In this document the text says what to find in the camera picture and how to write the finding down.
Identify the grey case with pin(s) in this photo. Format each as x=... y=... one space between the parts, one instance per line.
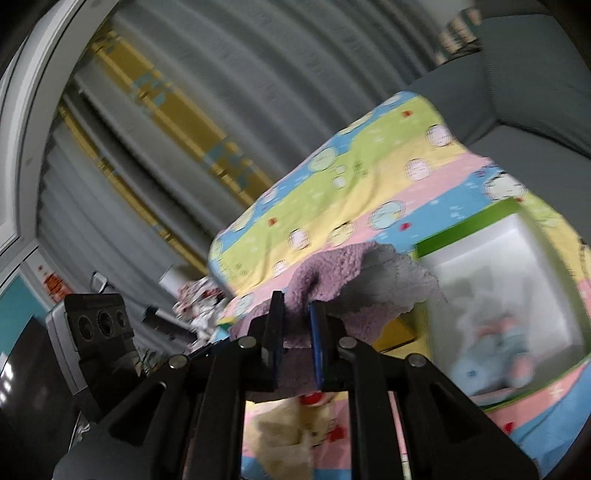
x=60 y=341

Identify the cream fluffy plush toy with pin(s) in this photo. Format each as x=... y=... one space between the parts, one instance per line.
x=281 y=434

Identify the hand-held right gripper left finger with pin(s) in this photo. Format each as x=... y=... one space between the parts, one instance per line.
x=276 y=341

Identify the grey curtain yellow band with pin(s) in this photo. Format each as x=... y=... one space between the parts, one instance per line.
x=277 y=69

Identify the purple fluffy towel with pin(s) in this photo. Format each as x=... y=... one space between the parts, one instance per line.
x=332 y=277

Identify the red white printed cloth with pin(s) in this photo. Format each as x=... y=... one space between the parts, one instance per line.
x=201 y=297

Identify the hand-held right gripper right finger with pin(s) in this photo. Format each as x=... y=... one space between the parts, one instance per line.
x=317 y=346

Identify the yellow sponge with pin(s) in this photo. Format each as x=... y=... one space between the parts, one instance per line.
x=392 y=334

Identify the black monitor screen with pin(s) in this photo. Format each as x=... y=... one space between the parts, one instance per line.
x=27 y=392

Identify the pastel printed blanket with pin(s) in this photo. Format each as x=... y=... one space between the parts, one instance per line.
x=369 y=175

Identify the patterned pillow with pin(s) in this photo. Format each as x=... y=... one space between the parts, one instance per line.
x=457 y=34

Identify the grey sofa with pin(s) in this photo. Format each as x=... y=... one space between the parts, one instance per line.
x=521 y=69

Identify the white window frame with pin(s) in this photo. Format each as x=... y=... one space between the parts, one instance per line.
x=27 y=138

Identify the pale blue plush toy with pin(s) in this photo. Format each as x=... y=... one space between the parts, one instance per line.
x=494 y=360

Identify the green box white inside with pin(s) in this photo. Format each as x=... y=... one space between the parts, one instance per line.
x=508 y=258

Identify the white cup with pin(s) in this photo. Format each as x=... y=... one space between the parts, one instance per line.
x=171 y=278

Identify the orange wall sticker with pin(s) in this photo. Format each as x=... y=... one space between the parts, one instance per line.
x=55 y=284

